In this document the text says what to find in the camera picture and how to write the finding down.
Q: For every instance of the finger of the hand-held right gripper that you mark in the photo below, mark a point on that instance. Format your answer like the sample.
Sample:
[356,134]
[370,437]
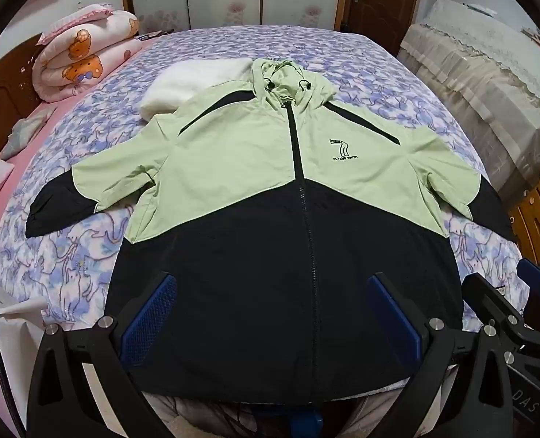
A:
[534,276]
[489,303]

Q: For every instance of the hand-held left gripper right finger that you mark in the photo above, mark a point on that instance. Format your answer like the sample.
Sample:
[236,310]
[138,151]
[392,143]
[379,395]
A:
[393,315]

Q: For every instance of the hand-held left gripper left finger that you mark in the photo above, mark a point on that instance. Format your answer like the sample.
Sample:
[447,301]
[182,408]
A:
[151,315]

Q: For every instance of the green and black hooded jacket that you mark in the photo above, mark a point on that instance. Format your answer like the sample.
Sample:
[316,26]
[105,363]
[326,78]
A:
[233,146]

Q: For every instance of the yellow wooden drawer cabinet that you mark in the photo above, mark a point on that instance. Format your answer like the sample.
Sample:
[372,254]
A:
[539,219]

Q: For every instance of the purple floral cat print blanket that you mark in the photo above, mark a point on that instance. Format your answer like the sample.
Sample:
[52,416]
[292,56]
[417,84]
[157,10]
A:
[92,123]

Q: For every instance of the pink bed sheet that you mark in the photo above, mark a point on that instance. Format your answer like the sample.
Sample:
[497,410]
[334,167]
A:
[28,132]

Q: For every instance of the grey crumpled cloth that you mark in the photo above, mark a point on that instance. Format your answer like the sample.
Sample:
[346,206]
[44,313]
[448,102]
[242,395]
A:
[23,132]

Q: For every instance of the white folded towel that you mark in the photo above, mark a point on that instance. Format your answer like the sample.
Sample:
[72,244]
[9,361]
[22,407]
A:
[192,82]

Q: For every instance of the brown wooden headboard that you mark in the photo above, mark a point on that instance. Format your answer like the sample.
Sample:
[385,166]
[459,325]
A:
[1,96]

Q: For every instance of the pink bear print quilt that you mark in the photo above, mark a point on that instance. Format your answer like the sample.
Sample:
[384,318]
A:
[92,54]

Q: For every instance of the brown wooden door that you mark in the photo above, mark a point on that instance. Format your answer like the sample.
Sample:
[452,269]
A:
[388,0]

